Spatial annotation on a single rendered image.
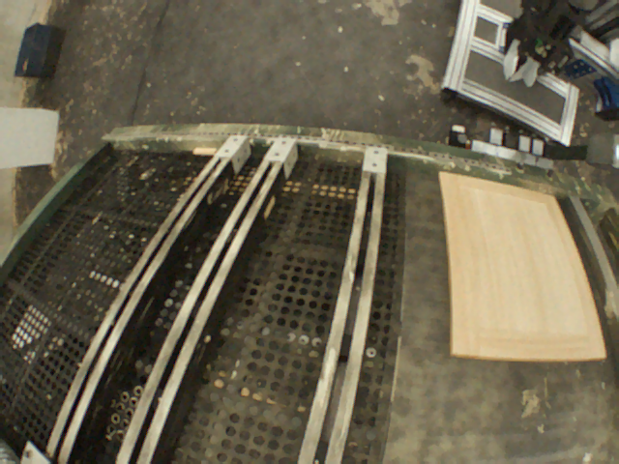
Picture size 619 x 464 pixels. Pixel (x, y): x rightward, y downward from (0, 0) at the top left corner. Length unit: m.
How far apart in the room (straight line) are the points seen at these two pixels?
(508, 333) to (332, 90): 1.63
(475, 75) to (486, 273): 1.28
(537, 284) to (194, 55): 2.35
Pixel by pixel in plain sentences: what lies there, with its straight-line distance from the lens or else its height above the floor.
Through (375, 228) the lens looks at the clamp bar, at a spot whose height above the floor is 1.19.
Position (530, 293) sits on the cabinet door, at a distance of 0.76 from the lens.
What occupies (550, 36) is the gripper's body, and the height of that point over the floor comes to 1.47.
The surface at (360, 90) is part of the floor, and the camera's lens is 1.88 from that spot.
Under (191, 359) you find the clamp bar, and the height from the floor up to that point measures 1.48.
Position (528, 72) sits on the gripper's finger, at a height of 1.36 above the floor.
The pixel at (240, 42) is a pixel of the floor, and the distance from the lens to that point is 2.21.
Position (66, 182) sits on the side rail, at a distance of 1.32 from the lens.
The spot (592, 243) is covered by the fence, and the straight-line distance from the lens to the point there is 1.02.
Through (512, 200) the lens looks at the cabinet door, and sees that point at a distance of 0.97.
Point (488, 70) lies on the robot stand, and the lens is 1.83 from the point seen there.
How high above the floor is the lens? 1.81
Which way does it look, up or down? 72 degrees down
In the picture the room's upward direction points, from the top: 135 degrees counter-clockwise
